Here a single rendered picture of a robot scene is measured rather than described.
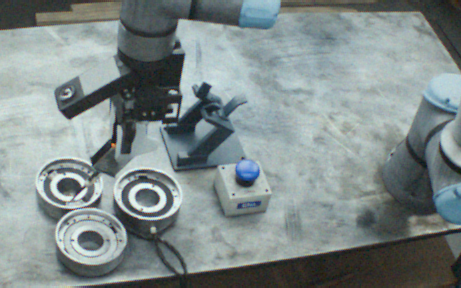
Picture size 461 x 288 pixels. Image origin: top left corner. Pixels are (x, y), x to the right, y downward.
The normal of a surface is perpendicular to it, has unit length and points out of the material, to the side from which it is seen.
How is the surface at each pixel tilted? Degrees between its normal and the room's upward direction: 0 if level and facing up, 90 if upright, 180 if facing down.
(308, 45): 0
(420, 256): 0
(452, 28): 0
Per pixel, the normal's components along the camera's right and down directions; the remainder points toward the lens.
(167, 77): 0.26, 0.72
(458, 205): -0.02, 0.80
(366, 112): 0.13, -0.69
